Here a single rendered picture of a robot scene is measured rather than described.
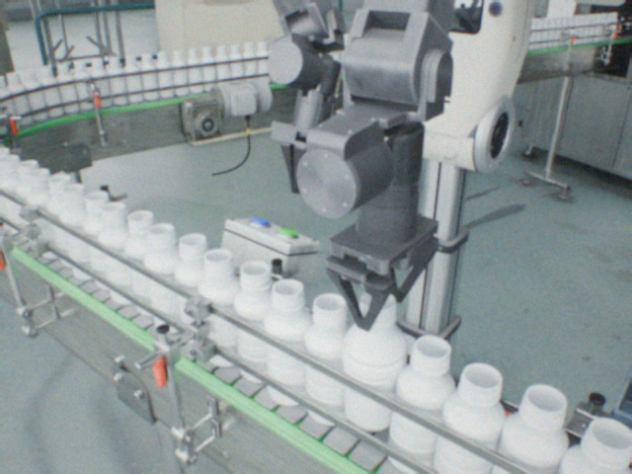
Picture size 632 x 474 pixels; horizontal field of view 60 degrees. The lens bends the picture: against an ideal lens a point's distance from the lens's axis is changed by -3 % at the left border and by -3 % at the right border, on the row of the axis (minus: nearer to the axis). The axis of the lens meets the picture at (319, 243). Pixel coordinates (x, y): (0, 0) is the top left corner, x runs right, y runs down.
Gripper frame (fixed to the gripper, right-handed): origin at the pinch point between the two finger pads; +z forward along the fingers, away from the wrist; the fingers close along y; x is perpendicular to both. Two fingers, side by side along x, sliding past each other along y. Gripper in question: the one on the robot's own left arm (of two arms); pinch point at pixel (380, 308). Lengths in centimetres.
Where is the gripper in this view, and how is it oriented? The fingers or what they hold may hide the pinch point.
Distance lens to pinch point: 58.6
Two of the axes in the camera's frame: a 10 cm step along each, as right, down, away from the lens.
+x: -7.8, -3.0, 5.4
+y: 6.2, -3.8, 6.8
